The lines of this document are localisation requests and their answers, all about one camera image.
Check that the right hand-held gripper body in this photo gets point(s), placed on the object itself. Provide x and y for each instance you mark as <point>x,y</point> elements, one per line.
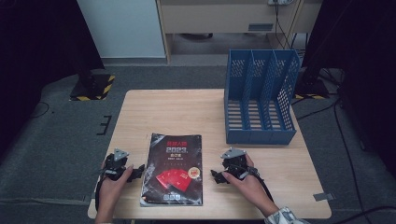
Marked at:
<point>234,161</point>

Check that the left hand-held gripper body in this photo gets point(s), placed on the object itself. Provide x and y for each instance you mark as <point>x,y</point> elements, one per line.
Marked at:
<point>115,161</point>

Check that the black book with red print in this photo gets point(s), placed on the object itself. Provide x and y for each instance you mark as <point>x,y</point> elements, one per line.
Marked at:
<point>174,169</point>

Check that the blue plastic file rack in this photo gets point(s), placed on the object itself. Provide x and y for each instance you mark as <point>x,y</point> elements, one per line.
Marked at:
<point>258,124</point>

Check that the person's left hand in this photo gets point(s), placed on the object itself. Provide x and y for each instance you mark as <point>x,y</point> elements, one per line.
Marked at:
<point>112,189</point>

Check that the person's right hand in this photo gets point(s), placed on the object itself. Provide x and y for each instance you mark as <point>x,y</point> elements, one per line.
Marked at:
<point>250,186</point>

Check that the black floor marking tape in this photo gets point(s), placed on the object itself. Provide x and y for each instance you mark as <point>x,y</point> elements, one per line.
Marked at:
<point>104,125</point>

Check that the grey tape piece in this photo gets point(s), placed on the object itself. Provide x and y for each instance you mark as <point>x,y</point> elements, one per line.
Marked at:
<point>88,198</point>
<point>323,196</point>

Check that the black stand base striped edge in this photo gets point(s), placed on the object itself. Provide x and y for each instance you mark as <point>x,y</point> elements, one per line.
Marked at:
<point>93,88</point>
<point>311,88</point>

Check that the white cabinet panel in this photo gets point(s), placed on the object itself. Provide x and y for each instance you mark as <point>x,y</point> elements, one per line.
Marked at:
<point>123,28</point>

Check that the dark curtain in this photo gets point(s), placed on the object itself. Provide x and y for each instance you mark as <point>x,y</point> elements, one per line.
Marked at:
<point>37,46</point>
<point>361,62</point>

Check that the white power strip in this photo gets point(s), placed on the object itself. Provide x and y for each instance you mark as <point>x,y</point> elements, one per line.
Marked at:
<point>280,1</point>

